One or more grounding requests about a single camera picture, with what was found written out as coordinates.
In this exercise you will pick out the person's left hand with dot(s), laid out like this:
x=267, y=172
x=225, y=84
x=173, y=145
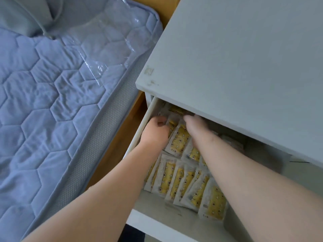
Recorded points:
x=154, y=133

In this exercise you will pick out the person's right hand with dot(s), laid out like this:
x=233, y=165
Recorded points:
x=200, y=132

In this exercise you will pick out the person's left fingers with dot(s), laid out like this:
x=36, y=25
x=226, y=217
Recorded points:
x=162, y=121

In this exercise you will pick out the person's right fingers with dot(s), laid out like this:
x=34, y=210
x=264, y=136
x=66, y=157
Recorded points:
x=192, y=120

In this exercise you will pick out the person's left forearm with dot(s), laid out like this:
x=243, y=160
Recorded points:
x=111, y=194

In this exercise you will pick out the person's right forearm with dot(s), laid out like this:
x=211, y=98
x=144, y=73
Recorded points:
x=252, y=194

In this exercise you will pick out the pile of yellow patterned packets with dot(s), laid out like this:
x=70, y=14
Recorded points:
x=176, y=178

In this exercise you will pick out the white bedside cabinet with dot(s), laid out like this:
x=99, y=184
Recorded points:
x=239, y=60

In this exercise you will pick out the white drawer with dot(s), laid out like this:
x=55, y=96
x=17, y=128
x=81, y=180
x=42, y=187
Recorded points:
x=156, y=209

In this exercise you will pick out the clear plastic sheet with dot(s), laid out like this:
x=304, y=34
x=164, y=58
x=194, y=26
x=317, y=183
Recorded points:
x=111, y=35

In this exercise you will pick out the blue quilted mattress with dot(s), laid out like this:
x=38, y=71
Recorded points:
x=55, y=110

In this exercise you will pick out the grey fabric pillow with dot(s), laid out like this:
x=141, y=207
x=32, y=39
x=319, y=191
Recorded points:
x=27, y=15

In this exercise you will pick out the wooden bed frame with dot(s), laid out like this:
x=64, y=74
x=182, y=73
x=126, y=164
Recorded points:
x=121, y=146

